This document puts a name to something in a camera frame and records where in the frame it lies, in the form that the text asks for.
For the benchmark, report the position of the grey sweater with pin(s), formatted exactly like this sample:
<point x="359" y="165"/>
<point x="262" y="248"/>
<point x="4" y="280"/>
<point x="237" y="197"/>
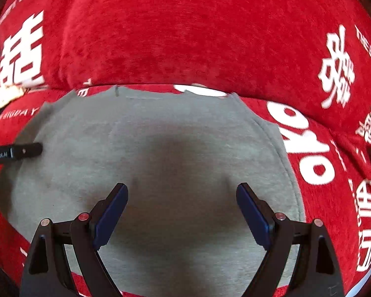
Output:
<point x="173" y="120"/>

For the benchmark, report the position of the red printed sofa cover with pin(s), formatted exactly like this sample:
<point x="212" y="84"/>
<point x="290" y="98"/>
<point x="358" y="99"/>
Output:
<point x="188" y="31"/>

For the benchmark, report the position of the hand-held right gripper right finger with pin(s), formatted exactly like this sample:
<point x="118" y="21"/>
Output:
<point x="253" y="216"/>

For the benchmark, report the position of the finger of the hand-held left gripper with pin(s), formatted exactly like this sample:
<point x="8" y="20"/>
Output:
<point x="26" y="151"/>

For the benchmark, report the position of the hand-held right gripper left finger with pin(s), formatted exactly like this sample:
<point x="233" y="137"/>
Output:
<point x="109" y="219"/>

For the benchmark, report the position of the cream cloth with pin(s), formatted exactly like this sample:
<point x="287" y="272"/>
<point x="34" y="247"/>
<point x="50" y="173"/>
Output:
<point x="3" y="97"/>

